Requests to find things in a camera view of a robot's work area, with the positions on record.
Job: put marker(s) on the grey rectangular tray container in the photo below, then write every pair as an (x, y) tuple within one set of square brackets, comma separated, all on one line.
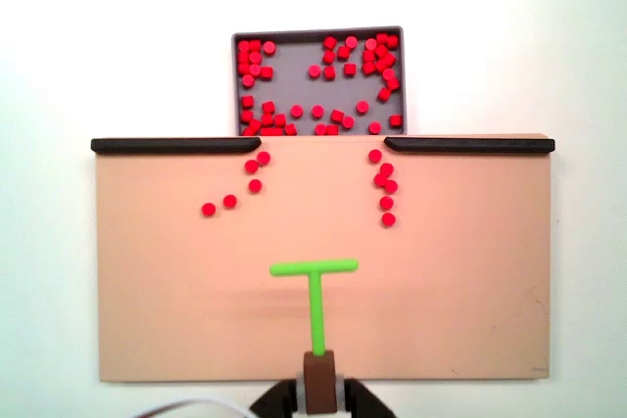
[(294, 90)]

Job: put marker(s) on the tan rectangular board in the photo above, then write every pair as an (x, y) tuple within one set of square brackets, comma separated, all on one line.
[(441, 266)]

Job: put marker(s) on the black edge rail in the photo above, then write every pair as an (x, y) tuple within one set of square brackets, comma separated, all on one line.
[(171, 145), (470, 145)]

